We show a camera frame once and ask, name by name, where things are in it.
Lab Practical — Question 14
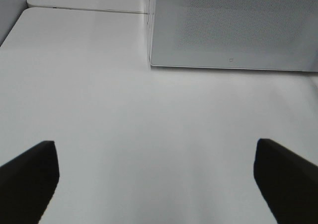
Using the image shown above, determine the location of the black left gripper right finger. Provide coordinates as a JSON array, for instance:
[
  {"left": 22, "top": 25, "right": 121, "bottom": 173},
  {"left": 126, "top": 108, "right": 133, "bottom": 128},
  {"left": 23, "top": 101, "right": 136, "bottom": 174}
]
[{"left": 253, "top": 139, "right": 318, "bottom": 224}]

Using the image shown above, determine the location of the white microwave oven body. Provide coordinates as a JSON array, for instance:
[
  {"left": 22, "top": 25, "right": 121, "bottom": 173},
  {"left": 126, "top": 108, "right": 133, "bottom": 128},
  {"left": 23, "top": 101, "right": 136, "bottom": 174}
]
[{"left": 144, "top": 0, "right": 156, "bottom": 67}]

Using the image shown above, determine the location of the white microwave door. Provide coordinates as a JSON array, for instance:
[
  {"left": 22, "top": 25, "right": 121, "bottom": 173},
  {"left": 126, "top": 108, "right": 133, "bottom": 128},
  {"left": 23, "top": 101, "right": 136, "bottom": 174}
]
[{"left": 151, "top": 0, "right": 318, "bottom": 72}]

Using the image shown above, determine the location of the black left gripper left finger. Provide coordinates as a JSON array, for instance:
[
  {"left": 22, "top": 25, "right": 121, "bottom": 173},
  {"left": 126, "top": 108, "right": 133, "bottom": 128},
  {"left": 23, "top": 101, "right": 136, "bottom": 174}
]
[{"left": 0, "top": 141, "right": 60, "bottom": 224}]

